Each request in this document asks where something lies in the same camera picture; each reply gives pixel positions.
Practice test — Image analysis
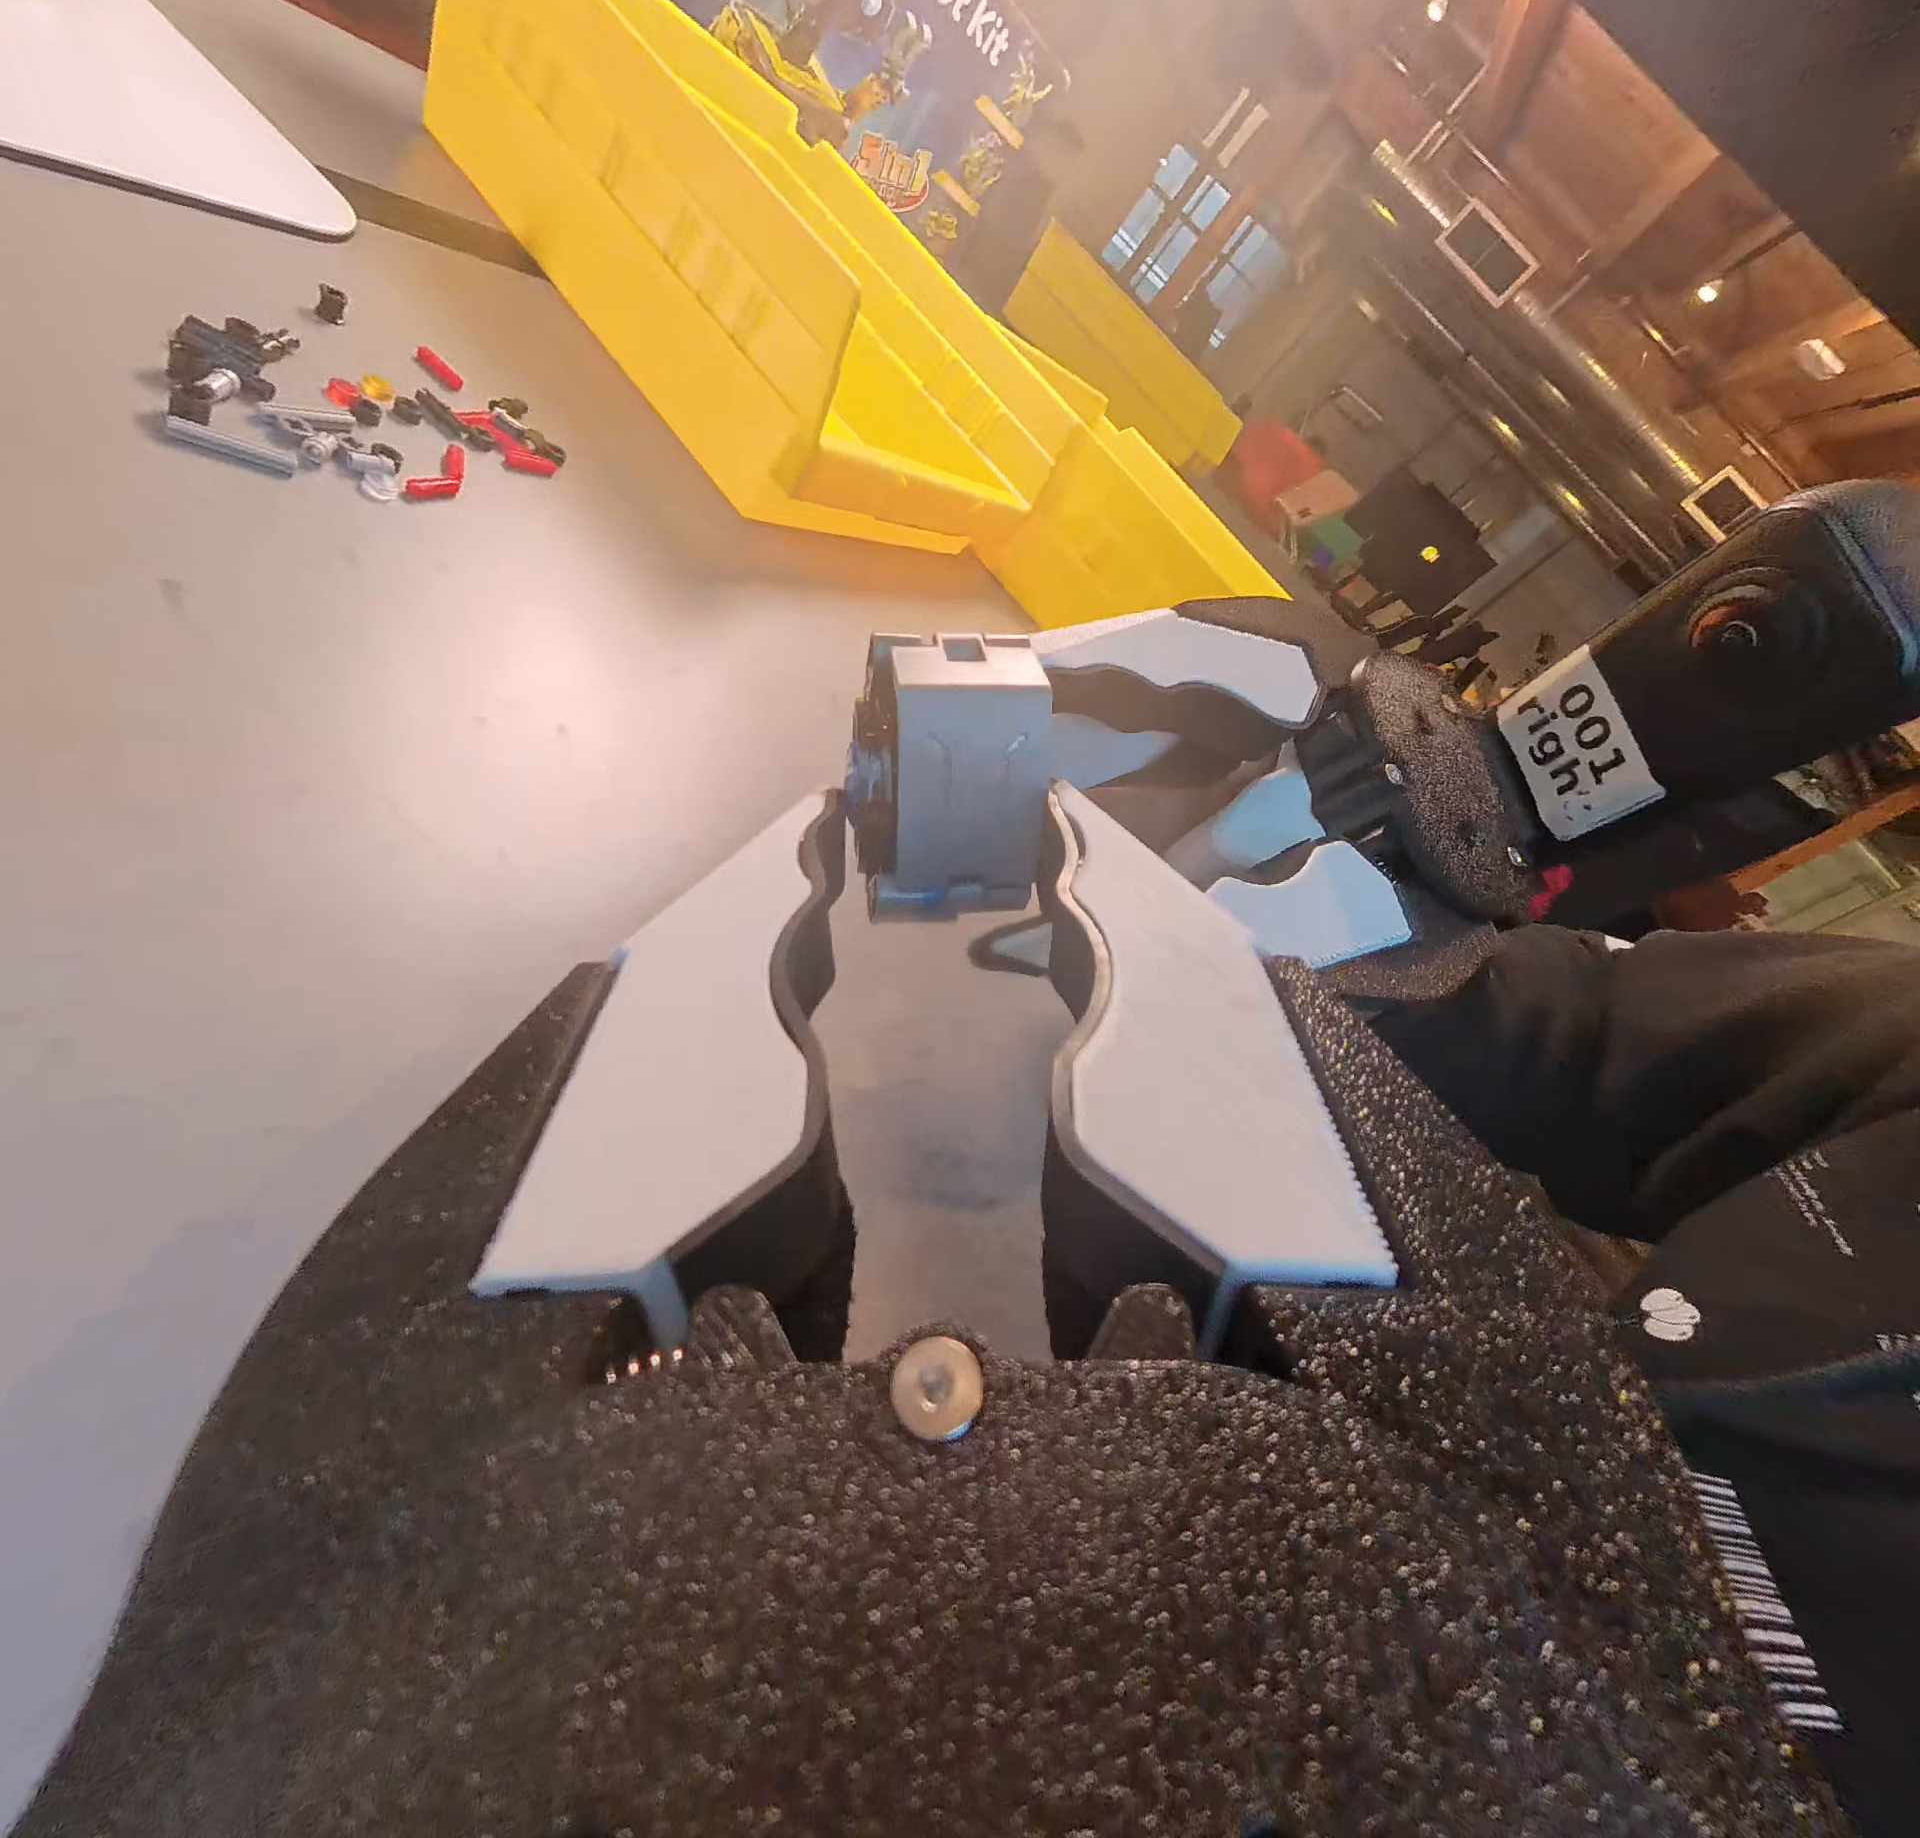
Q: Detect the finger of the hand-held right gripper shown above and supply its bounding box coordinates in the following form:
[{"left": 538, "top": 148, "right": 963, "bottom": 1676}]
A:
[
  {"left": 1035, "top": 613, "right": 1323, "bottom": 786},
  {"left": 1160, "top": 787, "right": 1413, "bottom": 970}
]

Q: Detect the grey desk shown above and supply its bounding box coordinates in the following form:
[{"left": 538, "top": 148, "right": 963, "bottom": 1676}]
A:
[{"left": 0, "top": 0, "right": 1352, "bottom": 1794}]

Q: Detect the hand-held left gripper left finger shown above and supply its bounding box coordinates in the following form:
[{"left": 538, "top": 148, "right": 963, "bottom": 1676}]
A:
[{"left": 469, "top": 787, "right": 842, "bottom": 1352}]

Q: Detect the robot kit box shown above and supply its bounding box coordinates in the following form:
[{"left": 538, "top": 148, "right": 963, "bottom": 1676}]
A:
[{"left": 577, "top": 0, "right": 1074, "bottom": 271}]

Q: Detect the red bean bag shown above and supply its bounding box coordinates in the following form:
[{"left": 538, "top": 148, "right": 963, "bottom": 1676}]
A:
[{"left": 1230, "top": 420, "right": 1328, "bottom": 521}]

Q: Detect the paned window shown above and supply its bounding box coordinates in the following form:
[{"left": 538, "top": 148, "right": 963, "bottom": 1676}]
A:
[{"left": 1102, "top": 86, "right": 1294, "bottom": 352}]

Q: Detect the grey toy joint assembly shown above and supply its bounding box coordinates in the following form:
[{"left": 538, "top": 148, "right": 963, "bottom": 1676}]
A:
[{"left": 853, "top": 630, "right": 1053, "bottom": 921}]

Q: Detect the pile of small toy parts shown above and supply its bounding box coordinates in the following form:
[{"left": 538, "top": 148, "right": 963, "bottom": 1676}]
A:
[{"left": 162, "top": 278, "right": 570, "bottom": 505}]

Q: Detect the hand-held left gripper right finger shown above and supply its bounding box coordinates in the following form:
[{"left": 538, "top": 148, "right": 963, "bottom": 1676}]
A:
[{"left": 1045, "top": 779, "right": 1399, "bottom": 1287}]

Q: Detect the white book stand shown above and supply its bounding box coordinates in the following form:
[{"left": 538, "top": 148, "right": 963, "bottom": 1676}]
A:
[{"left": 0, "top": 0, "right": 360, "bottom": 241}]

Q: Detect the yellow plastic bin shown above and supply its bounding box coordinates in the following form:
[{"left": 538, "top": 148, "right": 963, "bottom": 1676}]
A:
[
  {"left": 960, "top": 354, "right": 1294, "bottom": 635},
  {"left": 424, "top": 0, "right": 1083, "bottom": 552},
  {"left": 1003, "top": 219, "right": 1247, "bottom": 470}
]

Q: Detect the silver ventilation duct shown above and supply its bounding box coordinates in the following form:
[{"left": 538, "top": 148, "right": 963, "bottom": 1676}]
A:
[{"left": 1355, "top": 143, "right": 1727, "bottom": 586}]

